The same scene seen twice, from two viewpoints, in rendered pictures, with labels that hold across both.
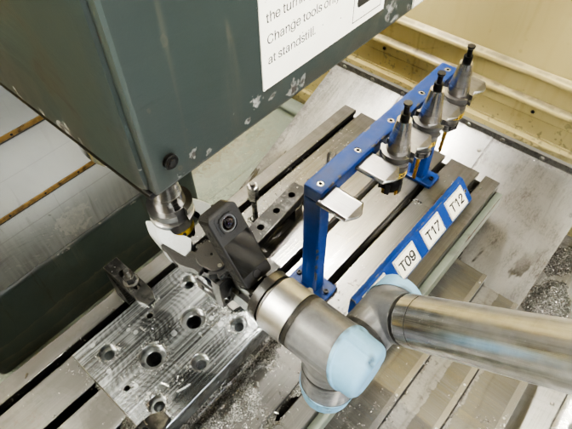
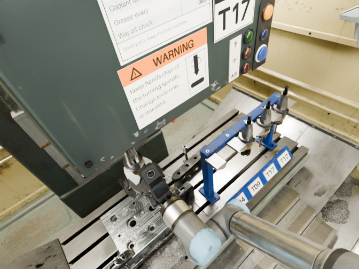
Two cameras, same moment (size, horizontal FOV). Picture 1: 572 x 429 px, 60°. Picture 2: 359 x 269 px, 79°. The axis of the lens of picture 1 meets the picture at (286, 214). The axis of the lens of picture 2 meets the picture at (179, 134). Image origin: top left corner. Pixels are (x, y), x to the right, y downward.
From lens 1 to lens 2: 14 cm
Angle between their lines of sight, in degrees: 12
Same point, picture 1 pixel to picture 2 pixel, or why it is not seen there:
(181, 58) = (85, 124)
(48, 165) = not seen: hidden behind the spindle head
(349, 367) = (199, 250)
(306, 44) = (161, 107)
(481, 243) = (299, 177)
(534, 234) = (329, 175)
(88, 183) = not seen: hidden behind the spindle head
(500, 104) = (311, 109)
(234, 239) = (154, 181)
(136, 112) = (64, 148)
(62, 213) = not seen: hidden behind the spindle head
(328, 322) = (192, 225)
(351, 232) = (231, 169)
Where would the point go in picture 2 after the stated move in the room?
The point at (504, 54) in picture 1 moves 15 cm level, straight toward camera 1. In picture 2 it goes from (312, 85) to (304, 101)
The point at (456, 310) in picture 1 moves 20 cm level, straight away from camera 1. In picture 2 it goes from (258, 225) to (296, 171)
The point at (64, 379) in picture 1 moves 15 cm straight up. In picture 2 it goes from (98, 227) to (83, 213)
